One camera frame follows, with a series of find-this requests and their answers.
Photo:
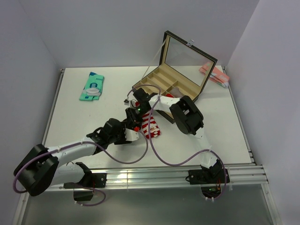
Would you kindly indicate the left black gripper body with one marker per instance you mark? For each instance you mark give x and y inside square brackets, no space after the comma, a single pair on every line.
[119,138]

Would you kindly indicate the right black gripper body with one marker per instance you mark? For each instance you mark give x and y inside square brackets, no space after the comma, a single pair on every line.
[136,115]

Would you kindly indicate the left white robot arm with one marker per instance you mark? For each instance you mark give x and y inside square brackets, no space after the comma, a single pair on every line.
[44,166]

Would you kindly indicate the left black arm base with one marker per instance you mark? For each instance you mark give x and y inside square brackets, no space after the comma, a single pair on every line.
[93,182]

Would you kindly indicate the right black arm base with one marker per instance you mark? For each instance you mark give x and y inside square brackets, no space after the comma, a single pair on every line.
[212,177]

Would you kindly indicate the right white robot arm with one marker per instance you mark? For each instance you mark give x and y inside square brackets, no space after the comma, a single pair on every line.
[187,117]

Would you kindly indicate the red white striped santa sock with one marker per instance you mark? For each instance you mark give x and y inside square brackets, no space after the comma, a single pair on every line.
[154,129]

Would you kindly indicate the red rolled sock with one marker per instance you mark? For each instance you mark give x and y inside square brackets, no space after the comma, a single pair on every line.
[169,95]

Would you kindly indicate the grey rolled sock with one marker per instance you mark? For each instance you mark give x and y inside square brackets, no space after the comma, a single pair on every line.
[175,92]

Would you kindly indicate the teal green sock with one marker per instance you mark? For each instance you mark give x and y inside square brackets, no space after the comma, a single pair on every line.
[93,87]

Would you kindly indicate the black compartment box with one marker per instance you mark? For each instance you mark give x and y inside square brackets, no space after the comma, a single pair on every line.
[181,65]

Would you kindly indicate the pink sock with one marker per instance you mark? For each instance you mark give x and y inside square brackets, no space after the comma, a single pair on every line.
[216,75]

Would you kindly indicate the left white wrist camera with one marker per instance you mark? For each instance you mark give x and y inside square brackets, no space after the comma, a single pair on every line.
[131,135]

